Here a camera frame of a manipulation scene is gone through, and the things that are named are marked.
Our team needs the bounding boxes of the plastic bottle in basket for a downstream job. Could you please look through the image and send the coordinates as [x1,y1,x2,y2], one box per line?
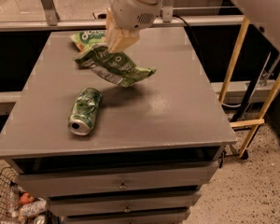
[18,200,48,220]

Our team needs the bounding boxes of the green jalapeno kettle chip bag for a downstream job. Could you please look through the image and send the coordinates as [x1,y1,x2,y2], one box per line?
[75,44,156,88]

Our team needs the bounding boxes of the wire basket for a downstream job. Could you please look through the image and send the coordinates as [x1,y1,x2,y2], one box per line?
[0,167,19,224]

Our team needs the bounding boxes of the orange fruit in basket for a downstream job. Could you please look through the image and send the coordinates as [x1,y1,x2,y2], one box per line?
[20,192,35,205]

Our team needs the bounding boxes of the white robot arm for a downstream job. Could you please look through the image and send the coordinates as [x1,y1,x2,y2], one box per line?
[105,0,280,53]

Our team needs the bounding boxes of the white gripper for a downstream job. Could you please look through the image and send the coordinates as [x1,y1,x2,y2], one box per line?
[105,0,163,53]

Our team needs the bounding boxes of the grey metal railing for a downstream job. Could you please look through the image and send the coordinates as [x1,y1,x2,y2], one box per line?
[0,0,243,32]

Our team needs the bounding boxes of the grey drawer cabinet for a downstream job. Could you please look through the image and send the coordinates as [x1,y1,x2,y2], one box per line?
[0,27,236,224]

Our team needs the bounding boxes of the green soda can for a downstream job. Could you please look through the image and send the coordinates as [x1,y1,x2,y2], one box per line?
[68,88,103,135]

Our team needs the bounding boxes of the green snack bag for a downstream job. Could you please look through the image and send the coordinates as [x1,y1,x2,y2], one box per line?
[70,30,105,51]

